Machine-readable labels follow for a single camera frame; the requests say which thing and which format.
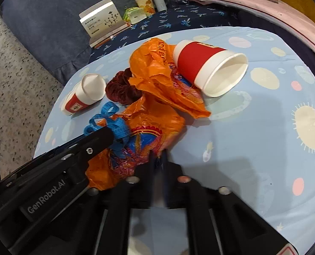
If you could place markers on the dark blue leaf-print cloth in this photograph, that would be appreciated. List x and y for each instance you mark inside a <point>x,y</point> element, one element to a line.
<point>189,16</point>

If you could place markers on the white plant-print box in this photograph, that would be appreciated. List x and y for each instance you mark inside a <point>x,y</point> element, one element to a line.
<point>101,18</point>

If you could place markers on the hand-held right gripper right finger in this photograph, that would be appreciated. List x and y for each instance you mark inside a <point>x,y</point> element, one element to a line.
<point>170,175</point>

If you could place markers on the yellow printed can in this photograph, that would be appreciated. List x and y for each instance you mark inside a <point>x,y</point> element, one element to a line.
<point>145,5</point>

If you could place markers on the large red white paper cup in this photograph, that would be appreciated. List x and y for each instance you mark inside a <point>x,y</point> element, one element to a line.
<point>197,61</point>

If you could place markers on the orange printed plastic bag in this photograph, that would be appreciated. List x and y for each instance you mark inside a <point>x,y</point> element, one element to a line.
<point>157,69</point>
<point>152,127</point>

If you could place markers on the dark red velvet scrunchie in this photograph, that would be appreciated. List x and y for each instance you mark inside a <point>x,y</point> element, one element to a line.
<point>120,86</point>

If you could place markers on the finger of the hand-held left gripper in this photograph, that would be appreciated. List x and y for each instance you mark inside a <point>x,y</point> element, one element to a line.
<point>99,140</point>

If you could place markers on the green packet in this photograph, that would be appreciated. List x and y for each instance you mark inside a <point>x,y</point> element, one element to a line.
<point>135,14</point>

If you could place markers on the blue planet-print tablecloth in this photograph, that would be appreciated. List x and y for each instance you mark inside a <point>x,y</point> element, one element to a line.
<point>253,138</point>

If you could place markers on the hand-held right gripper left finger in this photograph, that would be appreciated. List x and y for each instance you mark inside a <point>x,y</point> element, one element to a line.
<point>149,175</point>

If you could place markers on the grey-blue ruffled cloth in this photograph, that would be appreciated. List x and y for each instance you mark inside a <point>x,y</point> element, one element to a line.
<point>45,18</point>

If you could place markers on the small red white paper cup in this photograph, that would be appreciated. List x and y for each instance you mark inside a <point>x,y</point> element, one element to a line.
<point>91,87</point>

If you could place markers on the blue measuring tape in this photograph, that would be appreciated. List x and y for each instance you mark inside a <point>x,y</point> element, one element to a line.
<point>120,127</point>

